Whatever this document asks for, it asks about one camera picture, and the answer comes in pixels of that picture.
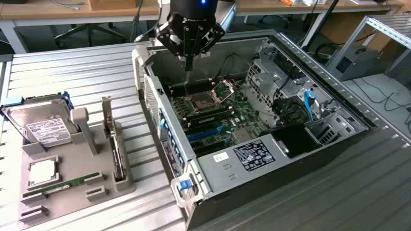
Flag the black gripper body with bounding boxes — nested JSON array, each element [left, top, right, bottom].
[[170, 0, 220, 29]]

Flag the black Nvidia graphics card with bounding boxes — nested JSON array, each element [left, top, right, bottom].
[[102, 96, 128, 183]]

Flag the thin metal locking lever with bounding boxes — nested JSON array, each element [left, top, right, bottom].
[[183, 71, 191, 99]]

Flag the metal socket cover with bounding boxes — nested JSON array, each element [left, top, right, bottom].
[[210, 80, 238, 103]]

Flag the wooden desk white legs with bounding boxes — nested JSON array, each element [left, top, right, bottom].
[[0, 0, 162, 54], [234, 0, 406, 49]]

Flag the brown cardboard box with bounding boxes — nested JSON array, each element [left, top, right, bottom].
[[88, 0, 139, 11]]

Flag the CPU socket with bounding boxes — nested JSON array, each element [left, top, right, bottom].
[[188, 92, 223, 113]]

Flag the perforated metal drive cage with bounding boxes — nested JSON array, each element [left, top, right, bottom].
[[246, 59, 283, 116]]

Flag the green motherboard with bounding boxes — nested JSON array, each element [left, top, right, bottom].
[[167, 79, 281, 157]]

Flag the black RAM stick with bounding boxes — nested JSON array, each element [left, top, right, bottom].
[[187, 111, 234, 127]]

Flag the black stand pole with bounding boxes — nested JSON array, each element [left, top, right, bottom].
[[302, 0, 342, 49]]

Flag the blue expansion slot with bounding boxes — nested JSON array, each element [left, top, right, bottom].
[[187, 126, 226, 142]]

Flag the silver chipset heatsink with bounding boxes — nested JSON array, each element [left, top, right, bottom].
[[232, 129, 255, 143]]

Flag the long black expansion slot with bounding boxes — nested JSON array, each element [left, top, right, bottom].
[[194, 145, 228, 157], [191, 139, 226, 151]]

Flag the grey control cabinet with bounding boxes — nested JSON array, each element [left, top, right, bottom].
[[334, 45, 383, 81]]

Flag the silver hard disk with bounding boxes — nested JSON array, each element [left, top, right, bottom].
[[2, 95, 82, 148]]

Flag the silver disk bay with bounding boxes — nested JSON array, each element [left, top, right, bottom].
[[305, 112, 357, 146]]

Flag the blue disk caddy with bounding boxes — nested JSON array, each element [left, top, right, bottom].
[[0, 90, 76, 121]]

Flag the grey power supply unit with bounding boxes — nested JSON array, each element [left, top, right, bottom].
[[195, 133, 290, 195]]

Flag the grey plastic parts rack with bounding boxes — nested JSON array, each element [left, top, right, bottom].
[[18, 107, 138, 224]]

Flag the open grey PC case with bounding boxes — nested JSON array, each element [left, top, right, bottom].
[[131, 28, 378, 231]]

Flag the silver CPU chip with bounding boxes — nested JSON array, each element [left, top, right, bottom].
[[28, 160, 56, 186]]

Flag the green RAM stick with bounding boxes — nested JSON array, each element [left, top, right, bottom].
[[22, 172, 100, 196]]

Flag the grey hanging cable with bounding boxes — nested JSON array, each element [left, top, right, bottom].
[[130, 0, 152, 44]]

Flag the black looped wire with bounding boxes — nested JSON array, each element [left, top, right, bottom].
[[218, 54, 254, 81]]

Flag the black coiled cable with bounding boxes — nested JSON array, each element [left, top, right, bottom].
[[314, 43, 337, 60]]

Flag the black drive wire bundle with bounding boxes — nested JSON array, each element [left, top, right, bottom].
[[271, 96, 311, 127]]

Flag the blue flat wire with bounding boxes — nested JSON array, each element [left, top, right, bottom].
[[303, 89, 318, 121]]

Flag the aluminium profile frame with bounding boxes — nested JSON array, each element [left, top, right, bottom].
[[325, 14, 411, 80]]

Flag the thin black cable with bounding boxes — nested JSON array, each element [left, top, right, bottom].
[[351, 79, 411, 114]]

